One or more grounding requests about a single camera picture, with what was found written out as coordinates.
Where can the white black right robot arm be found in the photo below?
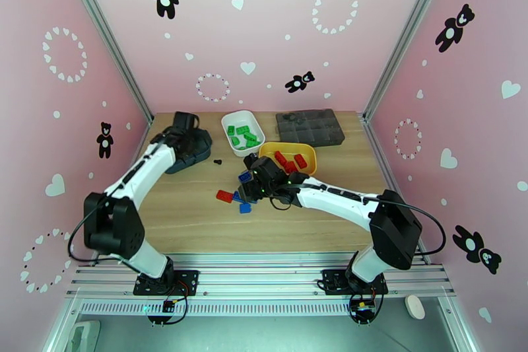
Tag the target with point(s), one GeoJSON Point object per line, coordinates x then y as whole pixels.
{"type": "Point", "coordinates": [334, 198]}

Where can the red lego brick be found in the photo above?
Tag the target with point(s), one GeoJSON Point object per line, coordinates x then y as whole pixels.
{"type": "Point", "coordinates": [224, 196]}
{"type": "Point", "coordinates": [280, 157]}
{"type": "Point", "coordinates": [291, 167]}
{"type": "Point", "coordinates": [300, 161]}

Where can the yellow plastic container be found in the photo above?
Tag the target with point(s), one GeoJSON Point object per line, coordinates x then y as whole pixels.
{"type": "Point", "coordinates": [309, 154]}

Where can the perforated metal strip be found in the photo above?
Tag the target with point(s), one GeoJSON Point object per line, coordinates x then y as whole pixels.
{"type": "Point", "coordinates": [247, 308]}

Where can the dark blue plastic container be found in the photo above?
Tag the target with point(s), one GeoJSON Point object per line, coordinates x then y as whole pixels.
{"type": "Point", "coordinates": [191, 163]}

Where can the aluminium frame leg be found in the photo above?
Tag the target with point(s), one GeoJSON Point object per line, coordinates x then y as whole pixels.
{"type": "Point", "coordinates": [59, 326]}
{"type": "Point", "coordinates": [453, 326]}

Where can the dark grey compartment organizer box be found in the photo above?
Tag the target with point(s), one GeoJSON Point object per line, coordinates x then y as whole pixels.
{"type": "Point", "coordinates": [317, 132]}

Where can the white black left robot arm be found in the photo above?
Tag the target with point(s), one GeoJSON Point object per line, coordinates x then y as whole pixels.
{"type": "Point", "coordinates": [140, 173]}

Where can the aluminium frame post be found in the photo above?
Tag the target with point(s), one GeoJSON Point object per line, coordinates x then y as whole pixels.
{"type": "Point", "coordinates": [408, 33]}
{"type": "Point", "coordinates": [103, 33]}

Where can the white plastic container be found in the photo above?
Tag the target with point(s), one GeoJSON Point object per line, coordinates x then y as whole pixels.
{"type": "Point", "coordinates": [239, 119]}

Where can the aluminium table side rail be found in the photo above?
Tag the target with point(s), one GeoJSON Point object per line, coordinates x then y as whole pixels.
{"type": "Point", "coordinates": [149, 128]}
{"type": "Point", "coordinates": [373, 144]}

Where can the white plastic object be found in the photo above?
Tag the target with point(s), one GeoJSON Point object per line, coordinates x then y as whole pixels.
{"type": "Point", "coordinates": [84, 336]}

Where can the small black circuit board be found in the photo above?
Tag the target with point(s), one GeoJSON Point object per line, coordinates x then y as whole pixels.
{"type": "Point", "coordinates": [168, 306]}

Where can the aluminium rail base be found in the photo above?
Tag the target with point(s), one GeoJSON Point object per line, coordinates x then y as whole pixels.
{"type": "Point", "coordinates": [264, 276]}

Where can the circuit board with yellow connector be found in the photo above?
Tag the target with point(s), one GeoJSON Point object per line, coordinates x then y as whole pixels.
{"type": "Point", "coordinates": [363, 309]}

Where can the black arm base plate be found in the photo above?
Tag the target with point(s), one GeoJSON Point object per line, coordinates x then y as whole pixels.
{"type": "Point", "coordinates": [185, 280]}
{"type": "Point", "coordinates": [334, 280]}

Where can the white oval device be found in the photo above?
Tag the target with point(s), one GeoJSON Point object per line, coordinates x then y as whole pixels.
{"type": "Point", "coordinates": [414, 307]}

